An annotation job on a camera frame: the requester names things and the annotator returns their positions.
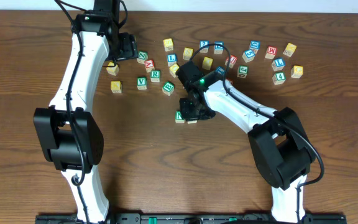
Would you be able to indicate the yellow C block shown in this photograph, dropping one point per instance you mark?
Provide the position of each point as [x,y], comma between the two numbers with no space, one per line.
[112,68]

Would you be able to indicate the blue D block right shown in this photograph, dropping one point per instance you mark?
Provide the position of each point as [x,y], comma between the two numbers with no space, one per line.
[254,46]

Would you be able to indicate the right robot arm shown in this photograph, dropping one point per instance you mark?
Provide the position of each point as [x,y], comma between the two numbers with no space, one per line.
[280,148]

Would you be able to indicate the green B block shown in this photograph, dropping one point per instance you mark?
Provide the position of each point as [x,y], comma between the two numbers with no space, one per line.
[168,88]

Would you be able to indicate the blue T block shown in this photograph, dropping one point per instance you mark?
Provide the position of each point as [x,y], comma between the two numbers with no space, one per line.
[220,70]

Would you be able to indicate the yellow s block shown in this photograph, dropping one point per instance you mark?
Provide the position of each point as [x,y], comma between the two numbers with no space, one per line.
[168,44]
[187,53]

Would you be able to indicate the blue 5 block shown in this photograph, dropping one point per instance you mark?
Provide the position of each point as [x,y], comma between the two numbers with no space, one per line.
[248,55]

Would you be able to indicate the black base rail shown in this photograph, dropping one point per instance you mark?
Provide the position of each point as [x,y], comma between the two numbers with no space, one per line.
[135,218]

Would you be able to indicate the green Z block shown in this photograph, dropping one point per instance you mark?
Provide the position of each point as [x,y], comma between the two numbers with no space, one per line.
[142,57]

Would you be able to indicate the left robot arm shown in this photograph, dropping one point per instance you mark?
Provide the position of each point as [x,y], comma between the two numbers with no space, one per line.
[69,136]

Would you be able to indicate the yellow G block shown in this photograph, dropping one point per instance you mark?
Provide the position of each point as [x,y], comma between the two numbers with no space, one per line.
[297,71]

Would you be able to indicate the red A block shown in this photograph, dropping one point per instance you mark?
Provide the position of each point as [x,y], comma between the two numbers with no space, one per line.
[149,65]

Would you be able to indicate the green R block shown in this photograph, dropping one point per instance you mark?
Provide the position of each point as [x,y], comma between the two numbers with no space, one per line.
[155,76]

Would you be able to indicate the yellow block top right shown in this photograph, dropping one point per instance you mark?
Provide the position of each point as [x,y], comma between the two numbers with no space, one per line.
[289,49]

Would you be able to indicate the blue 2 block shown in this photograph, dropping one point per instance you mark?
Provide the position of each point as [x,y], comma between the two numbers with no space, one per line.
[204,46]

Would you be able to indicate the green V block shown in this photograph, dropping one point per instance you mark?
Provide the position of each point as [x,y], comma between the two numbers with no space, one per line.
[141,83]

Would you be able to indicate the red M block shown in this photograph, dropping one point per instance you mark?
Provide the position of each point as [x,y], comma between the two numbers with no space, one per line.
[271,52]

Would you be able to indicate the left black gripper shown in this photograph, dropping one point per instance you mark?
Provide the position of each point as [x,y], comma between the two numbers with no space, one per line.
[124,50]

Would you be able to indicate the yellow K block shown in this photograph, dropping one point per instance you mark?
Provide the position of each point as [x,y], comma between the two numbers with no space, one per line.
[116,86]

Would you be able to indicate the green 4 block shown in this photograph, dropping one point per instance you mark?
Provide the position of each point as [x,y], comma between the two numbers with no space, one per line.
[278,78]

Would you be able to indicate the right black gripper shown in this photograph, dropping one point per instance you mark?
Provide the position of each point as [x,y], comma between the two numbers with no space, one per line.
[190,109]

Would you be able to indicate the yellow O block centre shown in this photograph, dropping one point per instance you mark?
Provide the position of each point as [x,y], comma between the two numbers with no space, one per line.
[207,63]

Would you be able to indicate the yellow S block top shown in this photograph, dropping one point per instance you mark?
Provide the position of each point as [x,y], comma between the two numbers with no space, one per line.
[168,44]

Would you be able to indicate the blue L block right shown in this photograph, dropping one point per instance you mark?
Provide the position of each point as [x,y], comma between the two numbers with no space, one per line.
[278,64]

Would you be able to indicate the green N block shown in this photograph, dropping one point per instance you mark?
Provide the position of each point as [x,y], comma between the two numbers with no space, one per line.
[178,117]

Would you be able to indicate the blue d block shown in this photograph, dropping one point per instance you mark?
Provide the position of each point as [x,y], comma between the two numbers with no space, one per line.
[254,46]
[218,47]

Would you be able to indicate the yellow o block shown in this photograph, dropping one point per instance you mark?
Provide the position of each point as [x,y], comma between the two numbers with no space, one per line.
[173,70]
[207,63]

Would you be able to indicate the red U block upper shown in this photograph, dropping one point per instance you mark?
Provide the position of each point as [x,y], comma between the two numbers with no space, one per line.
[231,61]

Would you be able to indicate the blue l block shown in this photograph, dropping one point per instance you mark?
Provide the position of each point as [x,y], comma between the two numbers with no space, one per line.
[278,64]
[171,59]

